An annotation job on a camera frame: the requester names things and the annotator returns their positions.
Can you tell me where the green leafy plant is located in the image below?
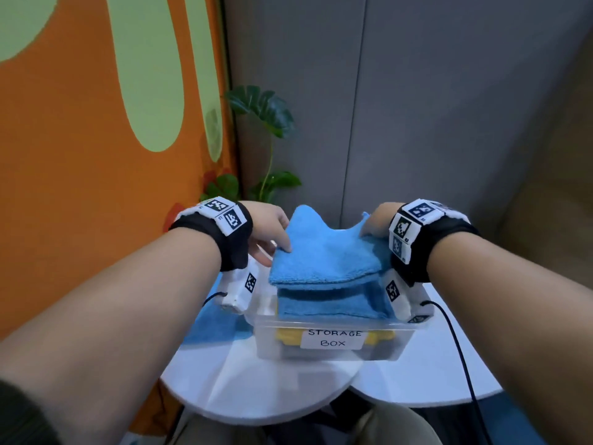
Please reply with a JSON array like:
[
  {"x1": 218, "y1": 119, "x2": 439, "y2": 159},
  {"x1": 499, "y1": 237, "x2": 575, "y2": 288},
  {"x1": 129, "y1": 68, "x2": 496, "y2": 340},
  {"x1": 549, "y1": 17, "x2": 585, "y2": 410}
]
[{"x1": 200, "y1": 85, "x2": 302, "y2": 203}]

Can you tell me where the dark green shirt sleeve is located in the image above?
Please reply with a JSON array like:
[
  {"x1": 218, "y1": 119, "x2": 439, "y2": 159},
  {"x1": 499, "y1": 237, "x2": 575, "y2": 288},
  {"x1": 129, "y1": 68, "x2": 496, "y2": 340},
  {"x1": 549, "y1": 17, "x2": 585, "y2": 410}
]
[{"x1": 0, "y1": 379, "x2": 61, "y2": 445}]

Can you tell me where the black left wristband with markers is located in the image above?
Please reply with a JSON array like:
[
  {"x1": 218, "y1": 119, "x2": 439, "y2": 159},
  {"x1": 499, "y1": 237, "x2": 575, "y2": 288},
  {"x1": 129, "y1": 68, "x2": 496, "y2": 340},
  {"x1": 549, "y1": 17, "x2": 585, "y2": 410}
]
[{"x1": 169, "y1": 195, "x2": 254, "y2": 273}]

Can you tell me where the black right wristband with markers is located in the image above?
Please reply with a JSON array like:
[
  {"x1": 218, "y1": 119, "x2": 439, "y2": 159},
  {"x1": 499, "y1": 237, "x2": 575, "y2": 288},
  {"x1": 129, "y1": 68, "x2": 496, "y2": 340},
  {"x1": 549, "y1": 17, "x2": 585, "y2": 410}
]
[{"x1": 388, "y1": 198, "x2": 481, "y2": 288}]

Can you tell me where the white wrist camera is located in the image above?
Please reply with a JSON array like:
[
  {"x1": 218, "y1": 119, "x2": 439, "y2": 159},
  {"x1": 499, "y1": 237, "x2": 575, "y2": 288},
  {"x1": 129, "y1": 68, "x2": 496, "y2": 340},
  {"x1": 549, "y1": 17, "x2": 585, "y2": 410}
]
[
  {"x1": 382, "y1": 268, "x2": 435, "y2": 324},
  {"x1": 217, "y1": 268, "x2": 260, "y2": 315}
]

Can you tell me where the person's right hand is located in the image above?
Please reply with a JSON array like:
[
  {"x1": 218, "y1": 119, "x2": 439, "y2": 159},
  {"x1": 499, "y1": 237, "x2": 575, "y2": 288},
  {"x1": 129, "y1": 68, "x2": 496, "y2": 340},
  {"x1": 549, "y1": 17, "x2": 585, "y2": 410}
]
[{"x1": 360, "y1": 202, "x2": 404, "y2": 239}]

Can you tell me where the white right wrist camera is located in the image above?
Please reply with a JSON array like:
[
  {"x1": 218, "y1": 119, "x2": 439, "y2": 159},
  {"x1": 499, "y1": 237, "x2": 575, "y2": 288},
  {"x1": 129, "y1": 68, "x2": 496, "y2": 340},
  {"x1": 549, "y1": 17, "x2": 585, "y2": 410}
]
[{"x1": 382, "y1": 268, "x2": 435, "y2": 324}]

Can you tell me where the person's right forearm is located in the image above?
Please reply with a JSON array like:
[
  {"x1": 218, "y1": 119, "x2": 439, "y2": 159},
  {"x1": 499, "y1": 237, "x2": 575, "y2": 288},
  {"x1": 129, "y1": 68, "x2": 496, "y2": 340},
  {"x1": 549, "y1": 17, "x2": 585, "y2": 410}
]
[{"x1": 426, "y1": 231, "x2": 593, "y2": 445}]

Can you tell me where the person's left hand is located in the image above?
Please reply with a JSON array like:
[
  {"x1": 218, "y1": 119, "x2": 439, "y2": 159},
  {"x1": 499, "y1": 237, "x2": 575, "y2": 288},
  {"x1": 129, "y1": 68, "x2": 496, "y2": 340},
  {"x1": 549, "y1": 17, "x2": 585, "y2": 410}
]
[{"x1": 240, "y1": 201, "x2": 293, "y2": 268}]

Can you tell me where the person's left leg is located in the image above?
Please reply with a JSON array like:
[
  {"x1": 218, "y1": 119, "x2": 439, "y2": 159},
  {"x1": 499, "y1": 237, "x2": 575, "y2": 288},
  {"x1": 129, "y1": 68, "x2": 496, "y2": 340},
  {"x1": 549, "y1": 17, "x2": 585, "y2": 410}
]
[{"x1": 169, "y1": 410, "x2": 265, "y2": 445}]

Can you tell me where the clear plastic storage box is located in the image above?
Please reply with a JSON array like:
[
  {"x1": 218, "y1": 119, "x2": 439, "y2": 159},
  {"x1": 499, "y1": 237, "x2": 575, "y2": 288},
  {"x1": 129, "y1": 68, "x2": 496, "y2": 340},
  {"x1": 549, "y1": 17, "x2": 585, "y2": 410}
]
[{"x1": 245, "y1": 268, "x2": 418, "y2": 362}]

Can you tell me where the black wristband with markers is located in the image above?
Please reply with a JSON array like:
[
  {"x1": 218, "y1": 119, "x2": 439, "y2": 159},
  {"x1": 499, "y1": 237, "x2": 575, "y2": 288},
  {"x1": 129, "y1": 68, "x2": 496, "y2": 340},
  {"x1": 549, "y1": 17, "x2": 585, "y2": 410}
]
[
  {"x1": 388, "y1": 198, "x2": 481, "y2": 288},
  {"x1": 169, "y1": 195, "x2": 254, "y2": 273}
]

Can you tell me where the black right camera cable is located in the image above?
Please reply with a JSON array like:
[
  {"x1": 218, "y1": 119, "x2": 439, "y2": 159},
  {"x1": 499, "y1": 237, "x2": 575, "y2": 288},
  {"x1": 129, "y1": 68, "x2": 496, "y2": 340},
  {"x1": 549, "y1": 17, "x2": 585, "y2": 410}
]
[{"x1": 419, "y1": 300, "x2": 492, "y2": 445}]

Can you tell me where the person's right leg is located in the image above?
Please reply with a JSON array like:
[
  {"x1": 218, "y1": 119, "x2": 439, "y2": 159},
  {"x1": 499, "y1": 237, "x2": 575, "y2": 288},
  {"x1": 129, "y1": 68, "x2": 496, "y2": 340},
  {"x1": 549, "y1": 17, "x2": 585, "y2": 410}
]
[{"x1": 351, "y1": 402, "x2": 444, "y2": 445}]

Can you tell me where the yellow towel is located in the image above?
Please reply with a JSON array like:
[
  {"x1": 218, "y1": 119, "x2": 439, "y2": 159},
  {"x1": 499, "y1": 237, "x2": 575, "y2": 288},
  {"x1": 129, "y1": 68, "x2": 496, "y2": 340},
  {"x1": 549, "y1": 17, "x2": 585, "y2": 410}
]
[{"x1": 275, "y1": 328, "x2": 397, "y2": 348}]

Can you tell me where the person's left forearm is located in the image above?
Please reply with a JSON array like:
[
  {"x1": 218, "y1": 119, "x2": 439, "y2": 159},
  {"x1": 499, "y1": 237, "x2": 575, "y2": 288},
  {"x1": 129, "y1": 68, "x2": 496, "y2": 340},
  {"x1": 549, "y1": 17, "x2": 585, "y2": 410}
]
[{"x1": 0, "y1": 226, "x2": 222, "y2": 445}]

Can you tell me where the person's leg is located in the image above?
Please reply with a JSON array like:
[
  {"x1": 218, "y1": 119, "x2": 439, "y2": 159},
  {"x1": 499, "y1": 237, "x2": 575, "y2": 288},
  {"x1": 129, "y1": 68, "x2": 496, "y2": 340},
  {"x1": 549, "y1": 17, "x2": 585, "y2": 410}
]
[
  {"x1": 169, "y1": 410, "x2": 265, "y2": 445},
  {"x1": 351, "y1": 402, "x2": 444, "y2": 445}
]

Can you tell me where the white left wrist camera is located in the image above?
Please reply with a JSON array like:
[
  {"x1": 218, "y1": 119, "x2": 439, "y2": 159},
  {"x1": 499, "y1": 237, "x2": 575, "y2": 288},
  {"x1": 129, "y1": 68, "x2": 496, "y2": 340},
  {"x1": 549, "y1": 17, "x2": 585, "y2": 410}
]
[{"x1": 217, "y1": 268, "x2": 260, "y2": 315}]

